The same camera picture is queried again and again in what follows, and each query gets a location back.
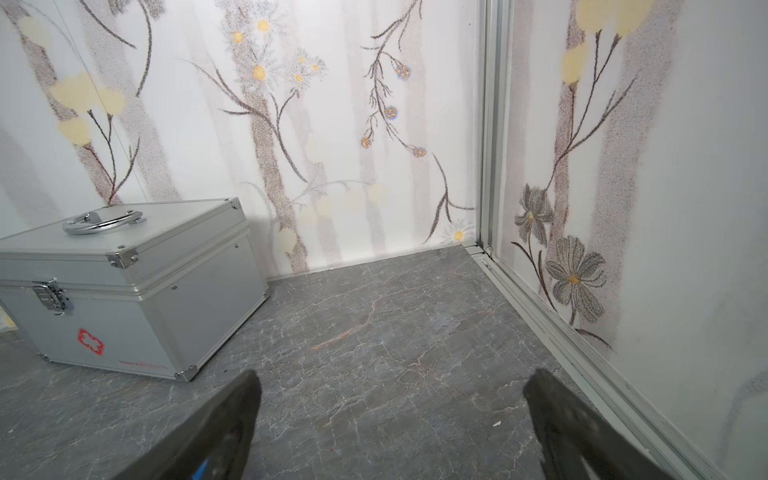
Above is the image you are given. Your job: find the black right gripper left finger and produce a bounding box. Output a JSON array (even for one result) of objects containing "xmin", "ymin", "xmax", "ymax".
[{"xmin": 115, "ymin": 370, "xmax": 262, "ymax": 479}]

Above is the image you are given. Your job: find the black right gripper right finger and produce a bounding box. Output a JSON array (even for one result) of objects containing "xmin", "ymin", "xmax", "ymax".
[{"xmin": 523, "ymin": 368, "xmax": 671, "ymax": 479}]

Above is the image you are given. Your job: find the silver aluminium first-aid case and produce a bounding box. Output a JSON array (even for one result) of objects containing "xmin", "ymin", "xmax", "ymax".
[{"xmin": 1, "ymin": 197, "xmax": 269, "ymax": 381}]

